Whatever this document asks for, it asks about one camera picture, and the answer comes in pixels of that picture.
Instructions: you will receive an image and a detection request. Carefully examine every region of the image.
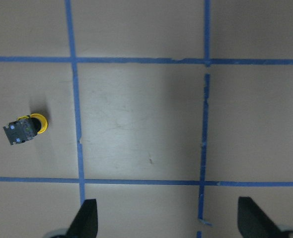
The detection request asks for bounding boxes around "yellow push button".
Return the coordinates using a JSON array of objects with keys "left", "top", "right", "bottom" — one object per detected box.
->
[{"left": 3, "top": 113, "right": 48, "bottom": 145}]

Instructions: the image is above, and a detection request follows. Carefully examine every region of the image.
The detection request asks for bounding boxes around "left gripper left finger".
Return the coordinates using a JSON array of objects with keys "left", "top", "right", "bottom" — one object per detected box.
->
[{"left": 65, "top": 199, "right": 98, "bottom": 238}]

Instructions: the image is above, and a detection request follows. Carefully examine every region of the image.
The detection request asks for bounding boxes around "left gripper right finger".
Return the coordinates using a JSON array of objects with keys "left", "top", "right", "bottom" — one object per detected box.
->
[{"left": 237, "top": 197, "right": 287, "bottom": 238}]

